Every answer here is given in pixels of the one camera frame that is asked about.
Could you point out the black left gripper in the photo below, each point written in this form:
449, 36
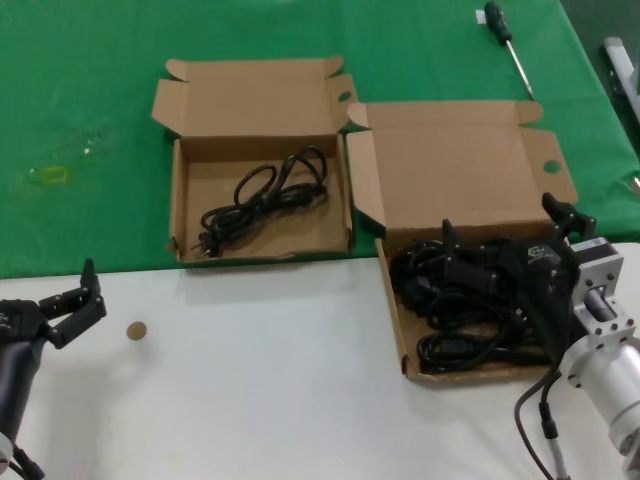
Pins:
20, 325

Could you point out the round brown cardboard disc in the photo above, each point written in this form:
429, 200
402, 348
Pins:
136, 331

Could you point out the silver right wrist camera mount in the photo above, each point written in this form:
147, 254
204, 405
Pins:
600, 270

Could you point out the grey metal bracket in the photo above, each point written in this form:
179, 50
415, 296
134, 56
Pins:
620, 55

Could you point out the green table cloth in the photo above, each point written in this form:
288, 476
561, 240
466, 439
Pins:
75, 75

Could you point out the small white paper tag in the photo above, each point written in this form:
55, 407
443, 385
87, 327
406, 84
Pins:
480, 16

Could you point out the empty brown cardboard box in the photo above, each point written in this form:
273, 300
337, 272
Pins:
225, 110

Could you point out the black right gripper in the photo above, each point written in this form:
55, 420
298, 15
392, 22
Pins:
545, 285

